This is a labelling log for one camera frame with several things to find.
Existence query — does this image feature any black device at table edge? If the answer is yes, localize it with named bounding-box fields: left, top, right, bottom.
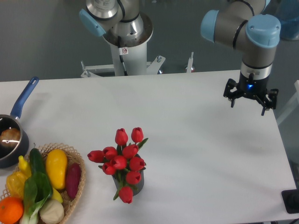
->
left=281, top=189, right=299, bottom=214

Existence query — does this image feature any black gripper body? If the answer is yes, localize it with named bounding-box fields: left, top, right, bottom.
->
left=237, top=72, right=269, bottom=98

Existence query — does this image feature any dark grey ribbed vase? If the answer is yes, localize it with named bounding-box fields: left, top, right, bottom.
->
left=112, top=154, right=146, bottom=200

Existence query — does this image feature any beige garlic bulb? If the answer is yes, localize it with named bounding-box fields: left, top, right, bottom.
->
left=39, top=199, right=64, bottom=224

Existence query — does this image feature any green cucumber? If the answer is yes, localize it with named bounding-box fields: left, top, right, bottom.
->
left=29, top=148, right=50, bottom=185

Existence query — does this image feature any second grey blue robot arm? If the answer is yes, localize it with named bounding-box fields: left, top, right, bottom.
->
left=79, top=0, right=139, bottom=37

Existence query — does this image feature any green bok choy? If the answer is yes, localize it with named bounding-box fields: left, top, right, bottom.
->
left=20, top=172, right=53, bottom=224

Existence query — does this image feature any blue handled saucepan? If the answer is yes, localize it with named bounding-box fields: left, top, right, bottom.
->
left=0, top=77, right=39, bottom=168

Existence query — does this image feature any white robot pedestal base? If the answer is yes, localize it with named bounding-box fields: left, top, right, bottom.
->
left=81, top=12, right=165, bottom=78

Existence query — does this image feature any orange fruit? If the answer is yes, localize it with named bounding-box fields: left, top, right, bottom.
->
left=0, top=196, right=24, bottom=224

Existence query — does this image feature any yellow bell pepper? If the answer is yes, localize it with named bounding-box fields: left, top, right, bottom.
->
left=6, top=171, right=28, bottom=200

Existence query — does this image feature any red tulip bouquet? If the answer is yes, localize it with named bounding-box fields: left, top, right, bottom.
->
left=87, top=127, right=148, bottom=203

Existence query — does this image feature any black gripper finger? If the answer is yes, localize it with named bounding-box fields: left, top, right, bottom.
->
left=256, top=89, right=279, bottom=116
left=223, top=78, right=244, bottom=108

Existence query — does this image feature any black cable on pedestal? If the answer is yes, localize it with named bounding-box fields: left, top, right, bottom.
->
left=117, top=36, right=128, bottom=77

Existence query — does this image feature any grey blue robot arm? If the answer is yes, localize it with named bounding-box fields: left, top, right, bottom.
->
left=200, top=0, right=281, bottom=115

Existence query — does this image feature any yellow mango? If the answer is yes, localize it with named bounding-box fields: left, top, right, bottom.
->
left=46, top=149, right=68, bottom=190

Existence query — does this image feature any purple sweet potato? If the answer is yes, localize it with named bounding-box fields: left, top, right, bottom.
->
left=65, top=163, right=81, bottom=199

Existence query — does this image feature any brown bun in pan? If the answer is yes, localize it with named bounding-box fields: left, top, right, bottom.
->
left=0, top=128, right=21, bottom=147

